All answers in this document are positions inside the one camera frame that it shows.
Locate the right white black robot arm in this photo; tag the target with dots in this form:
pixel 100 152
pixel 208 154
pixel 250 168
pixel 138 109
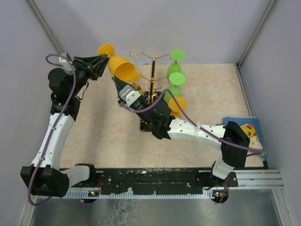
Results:
pixel 156 118

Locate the clear wine glass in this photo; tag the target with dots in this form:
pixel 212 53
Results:
pixel 134 54

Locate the green plastic wine glass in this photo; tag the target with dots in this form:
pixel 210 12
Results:
pixel 177 79
pixel 175 55

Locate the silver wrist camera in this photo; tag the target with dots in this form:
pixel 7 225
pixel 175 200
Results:
pixel 126 96
pixel 63 61

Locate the black mounting rail base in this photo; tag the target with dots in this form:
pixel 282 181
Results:
pixel 153 183

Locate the blue yellow picture board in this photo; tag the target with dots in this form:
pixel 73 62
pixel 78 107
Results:
pixel 251 126

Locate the gold wine glass rack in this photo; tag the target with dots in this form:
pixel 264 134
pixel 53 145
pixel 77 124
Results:
pixel 152 94

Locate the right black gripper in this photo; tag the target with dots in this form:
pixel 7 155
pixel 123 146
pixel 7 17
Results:
pixel 119 85

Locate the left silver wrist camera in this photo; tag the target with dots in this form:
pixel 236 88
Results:
pixel 63 61

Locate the green plastic wine glass back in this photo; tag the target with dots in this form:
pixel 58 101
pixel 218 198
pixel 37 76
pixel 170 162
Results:
pixel 177 79

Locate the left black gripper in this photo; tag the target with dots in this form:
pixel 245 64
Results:
pixel 94 66

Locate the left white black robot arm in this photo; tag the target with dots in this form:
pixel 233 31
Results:
pixel 43 177

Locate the orange plastic wine glass back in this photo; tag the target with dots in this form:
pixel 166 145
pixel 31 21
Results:
pixel 138 88

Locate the green plastic wine glass front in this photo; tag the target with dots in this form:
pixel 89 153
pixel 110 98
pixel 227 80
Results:
pixel 175 55

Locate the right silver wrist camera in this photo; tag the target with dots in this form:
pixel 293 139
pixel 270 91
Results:
pixel 126 96

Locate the orange plastic wine glass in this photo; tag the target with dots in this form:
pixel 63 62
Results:
pixel 138 88
pixel 119 66
pixel 175 105

